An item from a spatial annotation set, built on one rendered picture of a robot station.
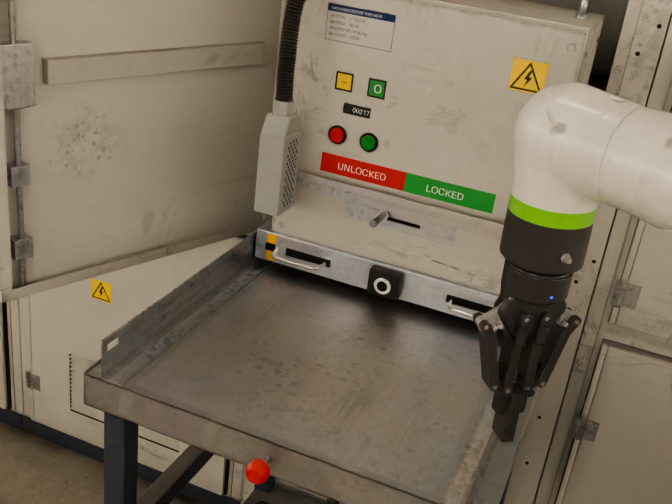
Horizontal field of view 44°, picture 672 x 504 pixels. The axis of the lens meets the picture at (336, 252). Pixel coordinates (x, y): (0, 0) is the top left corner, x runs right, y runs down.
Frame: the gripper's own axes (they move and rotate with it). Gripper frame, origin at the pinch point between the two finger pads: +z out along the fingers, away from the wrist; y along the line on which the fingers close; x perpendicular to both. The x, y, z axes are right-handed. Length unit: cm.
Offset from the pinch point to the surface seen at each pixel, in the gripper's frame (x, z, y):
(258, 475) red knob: -12.6, 16.9, 27.3
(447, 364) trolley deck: -33.3, 15.5, -8.0
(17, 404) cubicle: -136, 89, 71
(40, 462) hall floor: -120, 98, 64
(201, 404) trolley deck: -26.0, 14.5, 33.4
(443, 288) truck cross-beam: -47.4, 8.9, -11.8
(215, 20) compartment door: -84, -29, 25
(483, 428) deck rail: -15.8, 15.2, -6.7
